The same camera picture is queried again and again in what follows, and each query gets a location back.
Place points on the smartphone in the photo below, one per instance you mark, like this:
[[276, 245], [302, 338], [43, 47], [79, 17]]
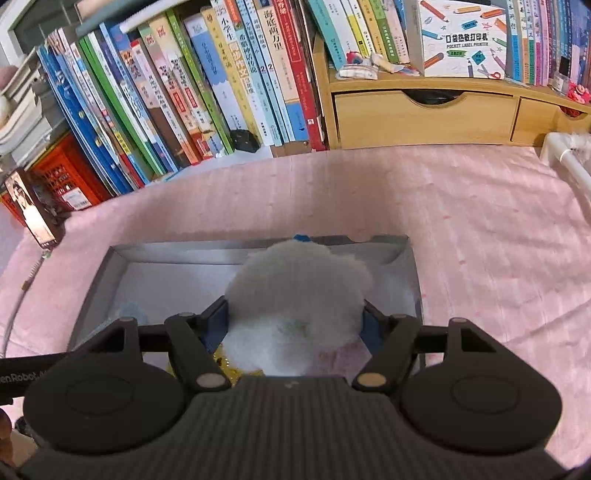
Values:
[[30, 207]]

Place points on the white fluffy plush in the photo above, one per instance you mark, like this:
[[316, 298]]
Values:
[[295, 286]]

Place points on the wooden desk organizer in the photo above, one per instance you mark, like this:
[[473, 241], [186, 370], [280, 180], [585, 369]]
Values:
[[415, 115]]

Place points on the gold sequin pouch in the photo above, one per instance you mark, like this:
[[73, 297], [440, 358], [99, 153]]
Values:
[[224, 364]]

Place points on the row of tall upright books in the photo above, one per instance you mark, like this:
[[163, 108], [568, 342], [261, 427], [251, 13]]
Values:
[[184, 92]]

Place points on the grey cardboard box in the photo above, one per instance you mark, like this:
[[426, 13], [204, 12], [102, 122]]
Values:
[[184, 251]]

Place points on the pink tablecloth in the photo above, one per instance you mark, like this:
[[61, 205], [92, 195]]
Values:
[[485, 254]]

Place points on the stack of worn books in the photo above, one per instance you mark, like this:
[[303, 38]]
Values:
[[27, 120]]

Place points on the small black box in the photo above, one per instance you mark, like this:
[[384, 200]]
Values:
[[244, 141]]

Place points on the pile of flat lying books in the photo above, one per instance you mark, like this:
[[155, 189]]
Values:
[[120, 16]]

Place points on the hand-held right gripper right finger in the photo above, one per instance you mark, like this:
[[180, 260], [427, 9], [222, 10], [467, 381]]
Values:
[[369, 325]]

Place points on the label printer carton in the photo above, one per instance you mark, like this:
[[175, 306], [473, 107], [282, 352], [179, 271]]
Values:
[[461, 41]]

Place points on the pink flower ornament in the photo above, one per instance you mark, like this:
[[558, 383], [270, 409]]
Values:
[[579, 92]]

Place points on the white pipe frame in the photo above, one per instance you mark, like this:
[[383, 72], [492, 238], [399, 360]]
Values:
[[568, 157]]

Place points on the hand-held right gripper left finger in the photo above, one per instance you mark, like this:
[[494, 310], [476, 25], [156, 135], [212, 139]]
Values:
[[217, 323]]

